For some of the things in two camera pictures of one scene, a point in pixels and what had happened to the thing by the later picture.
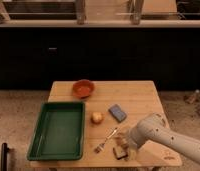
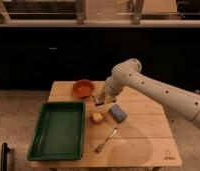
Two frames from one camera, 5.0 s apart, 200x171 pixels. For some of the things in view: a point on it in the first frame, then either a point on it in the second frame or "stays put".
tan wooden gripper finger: (122, 139) → (109, 99)
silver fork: (101, 146) stays put
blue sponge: (117, 113) stays put
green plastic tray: (59, 132) stays put
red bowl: (83, 88) stays put
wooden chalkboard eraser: (120, 153) → (99, 99)
